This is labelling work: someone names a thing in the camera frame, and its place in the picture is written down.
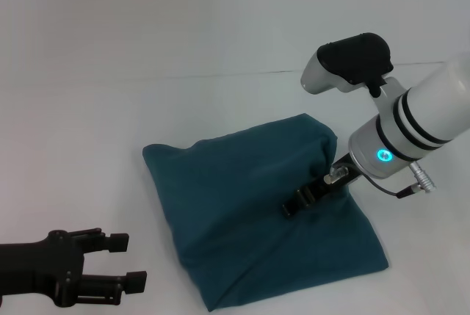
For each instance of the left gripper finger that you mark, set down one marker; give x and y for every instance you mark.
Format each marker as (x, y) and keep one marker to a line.
(117, 242)
(136, 281)

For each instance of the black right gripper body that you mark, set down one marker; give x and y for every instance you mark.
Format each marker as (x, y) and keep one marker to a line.
(330, 183)

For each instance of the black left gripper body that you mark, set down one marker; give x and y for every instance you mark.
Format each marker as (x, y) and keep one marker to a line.
(36, 267)

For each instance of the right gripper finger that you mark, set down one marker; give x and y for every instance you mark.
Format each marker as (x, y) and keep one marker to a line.
(297, 205)

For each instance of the teal blue t-shirt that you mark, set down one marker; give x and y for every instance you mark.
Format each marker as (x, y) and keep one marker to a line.
(249, 212)

